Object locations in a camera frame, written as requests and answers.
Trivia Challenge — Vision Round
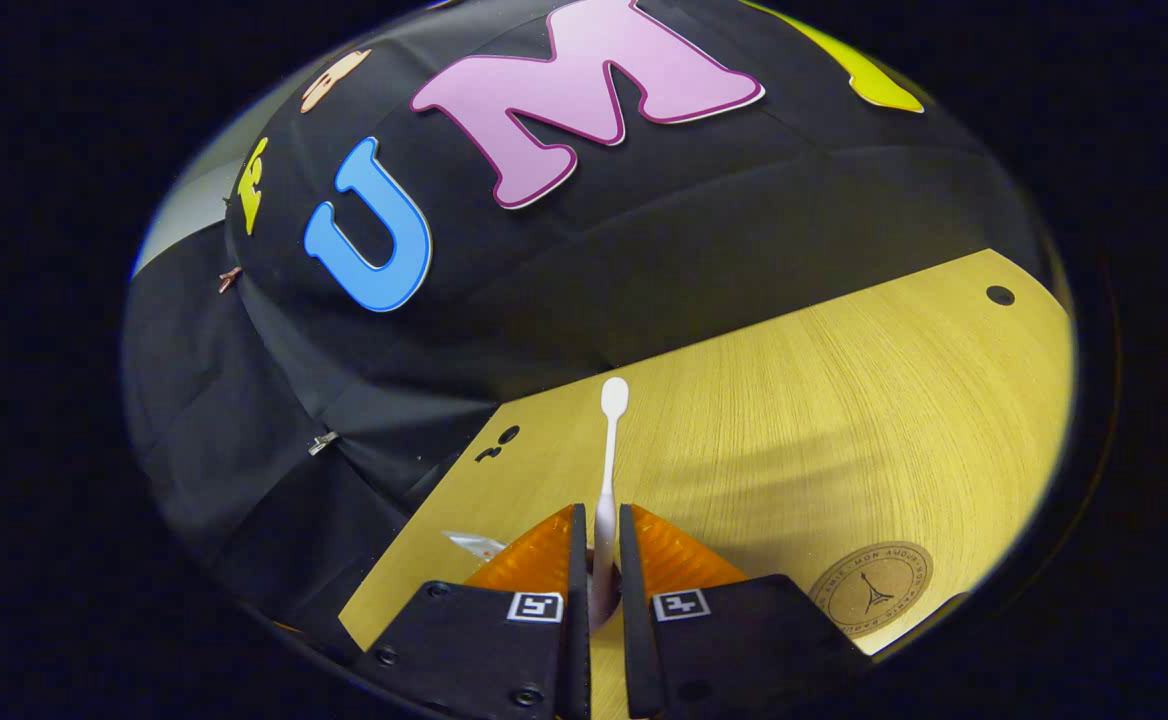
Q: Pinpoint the white toothbrush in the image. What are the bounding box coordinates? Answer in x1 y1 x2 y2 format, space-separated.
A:
589 376 633 631

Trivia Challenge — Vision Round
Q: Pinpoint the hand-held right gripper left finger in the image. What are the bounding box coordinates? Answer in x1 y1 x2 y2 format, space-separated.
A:
359 503 593 720

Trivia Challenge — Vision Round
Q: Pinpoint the wooden desktop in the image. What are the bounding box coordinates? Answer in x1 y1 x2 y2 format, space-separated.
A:
338 248 1077 720

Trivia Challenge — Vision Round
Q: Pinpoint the black backdrop cloth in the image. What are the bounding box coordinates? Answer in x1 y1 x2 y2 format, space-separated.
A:
122 0 1067 661

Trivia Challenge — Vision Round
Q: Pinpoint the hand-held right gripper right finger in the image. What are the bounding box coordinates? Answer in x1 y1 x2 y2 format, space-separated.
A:
618 503 870 720

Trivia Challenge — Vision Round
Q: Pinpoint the round cork coaster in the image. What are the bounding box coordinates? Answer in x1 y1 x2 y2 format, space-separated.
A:
808 541 935 642

